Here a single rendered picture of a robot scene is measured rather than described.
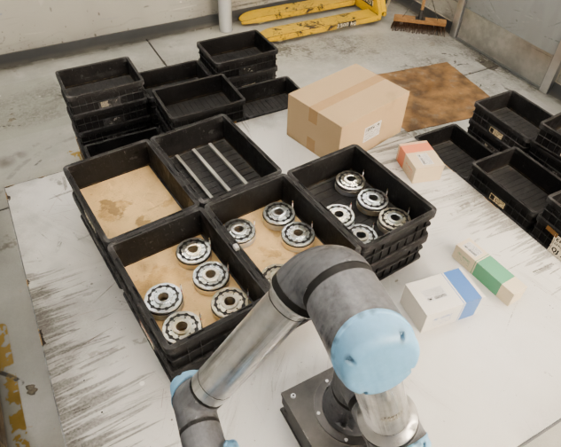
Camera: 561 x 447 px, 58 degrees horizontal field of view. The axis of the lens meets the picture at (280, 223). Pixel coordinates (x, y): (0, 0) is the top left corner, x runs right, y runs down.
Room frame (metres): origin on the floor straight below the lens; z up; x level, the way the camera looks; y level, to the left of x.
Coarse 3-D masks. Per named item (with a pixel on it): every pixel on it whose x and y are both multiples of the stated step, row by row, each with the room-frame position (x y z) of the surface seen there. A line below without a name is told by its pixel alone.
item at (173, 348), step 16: (160, 224) 1.02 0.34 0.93; (128, 240) 0.95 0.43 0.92; (224, 240) 0.96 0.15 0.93; (112, 256) 0.89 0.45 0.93; (240, 256) 0.91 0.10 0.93; (144, 304) 0.74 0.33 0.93; (224, 320) 0.70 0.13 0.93; (160, 336) 0.65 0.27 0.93; (192, 336) 0.65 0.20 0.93; (176, 352) 0.62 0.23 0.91
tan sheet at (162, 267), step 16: (160, 256) 0.98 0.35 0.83; (128, 272) 0.92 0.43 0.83; (144, 272) 0.92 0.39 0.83; (160, 272) 0.92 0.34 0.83; (176, 272) 0.92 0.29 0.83; (192, 272) 0.92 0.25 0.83; (144, 288) 0.86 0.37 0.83; (192, 288) 0.87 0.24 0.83; (240, 288) 0.87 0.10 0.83; (192, 304) 0.81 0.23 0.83; (208, 304) 0.82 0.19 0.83; (160, 320) 0.76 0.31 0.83; (208, 320) 0.76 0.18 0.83
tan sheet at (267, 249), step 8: (280, 200) 1.24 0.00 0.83; (248, 216) 1.16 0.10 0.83; (256, 216) 1.16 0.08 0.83; (296, 216) 1.17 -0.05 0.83; (256, 224) 1.13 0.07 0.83; (264, 224) 1.13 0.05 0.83; (256, 232) 1.09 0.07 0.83; (264, 232) 1.10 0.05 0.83; (272, 232) 1.10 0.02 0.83; (280, 232) 1.10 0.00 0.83; (256, 240) 1.06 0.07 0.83; (264, 240) 1.06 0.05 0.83; (272, 240) 1.06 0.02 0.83; (280, 240) 1.06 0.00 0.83; (248, 248) 1.03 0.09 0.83; (256, 248) 1.03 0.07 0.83; (264, 248) 1.03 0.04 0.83; (272, 248) 1.03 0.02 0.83; (280, 248) 1.03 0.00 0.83; (256, 256) 0.99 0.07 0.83; (264, 256) 1.00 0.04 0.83; (272, 256) 1.00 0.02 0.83; (280, 256) 1.00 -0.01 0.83; (288, 256) 1.00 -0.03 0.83; (256, 264) 0.96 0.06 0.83; (264, 264) 0.97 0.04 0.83
